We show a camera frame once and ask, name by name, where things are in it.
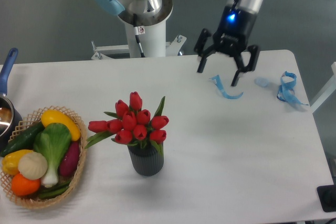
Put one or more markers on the dark grey ribbed vase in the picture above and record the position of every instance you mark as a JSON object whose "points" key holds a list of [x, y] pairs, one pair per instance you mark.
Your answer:
{"points": [[146, 161]]}

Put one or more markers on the white steamed bun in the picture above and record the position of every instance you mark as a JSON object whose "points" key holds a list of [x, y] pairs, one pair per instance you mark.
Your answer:
{"points": [[33, 165]]}

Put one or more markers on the green bean pods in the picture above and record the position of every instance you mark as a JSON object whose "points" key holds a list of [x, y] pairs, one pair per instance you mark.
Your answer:
{"points": [[54, 191]]}

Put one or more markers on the blue ribbon strip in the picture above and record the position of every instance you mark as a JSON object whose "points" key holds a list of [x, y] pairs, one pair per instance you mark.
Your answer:
{"points": [[217, 81]]}

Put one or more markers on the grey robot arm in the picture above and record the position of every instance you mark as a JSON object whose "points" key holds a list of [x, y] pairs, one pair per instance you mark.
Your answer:
{"points": [[145, 25]]}

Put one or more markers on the blue handled saucepan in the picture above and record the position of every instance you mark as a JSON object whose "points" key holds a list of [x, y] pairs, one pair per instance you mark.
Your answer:
{"points": [[10, 117]]}

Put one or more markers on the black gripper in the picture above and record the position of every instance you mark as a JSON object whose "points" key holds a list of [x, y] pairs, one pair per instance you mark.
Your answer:
{"points": [[233, 33]]}

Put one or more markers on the green cucumber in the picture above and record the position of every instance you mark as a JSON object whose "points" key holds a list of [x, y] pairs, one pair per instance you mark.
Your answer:
{"points": [[24, 140]]}

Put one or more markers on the red tulip bouquet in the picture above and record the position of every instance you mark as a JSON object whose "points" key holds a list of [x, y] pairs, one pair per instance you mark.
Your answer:
{"points": [[132, 125]]}

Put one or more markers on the white frame at right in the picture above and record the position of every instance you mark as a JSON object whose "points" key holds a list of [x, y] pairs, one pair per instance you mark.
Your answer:
{"points": [[326, 91]]}

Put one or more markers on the woven wicker basket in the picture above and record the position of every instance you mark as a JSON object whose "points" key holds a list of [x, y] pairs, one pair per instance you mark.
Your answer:
{"points": [[32, 201]]}

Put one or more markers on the green bok choy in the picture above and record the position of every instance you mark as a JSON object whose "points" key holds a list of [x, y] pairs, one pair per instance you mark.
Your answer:
{"points": [[52, 143]]}

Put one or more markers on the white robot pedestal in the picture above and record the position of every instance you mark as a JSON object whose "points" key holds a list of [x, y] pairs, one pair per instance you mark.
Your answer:
{"points": [[142, 41]]}

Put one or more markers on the yellow bell pepper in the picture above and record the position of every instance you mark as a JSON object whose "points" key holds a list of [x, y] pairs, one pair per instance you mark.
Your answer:
{"points": [[10, 161]]}

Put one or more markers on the purple sweet potato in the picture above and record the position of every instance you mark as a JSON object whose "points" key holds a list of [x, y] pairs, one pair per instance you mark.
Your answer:
{"points": [[70, 160]]}

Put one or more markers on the tangled blue ribbon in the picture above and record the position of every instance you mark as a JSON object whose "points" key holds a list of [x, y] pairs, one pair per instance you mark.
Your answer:
{"points": [[286, 90]]}

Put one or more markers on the black device at edge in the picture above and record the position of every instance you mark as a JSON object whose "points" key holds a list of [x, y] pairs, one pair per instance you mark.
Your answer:
{"points": [[327, 197]]}

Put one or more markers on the orange fruit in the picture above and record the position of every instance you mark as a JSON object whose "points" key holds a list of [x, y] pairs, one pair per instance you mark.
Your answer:
{"points": [[21, 186]]}

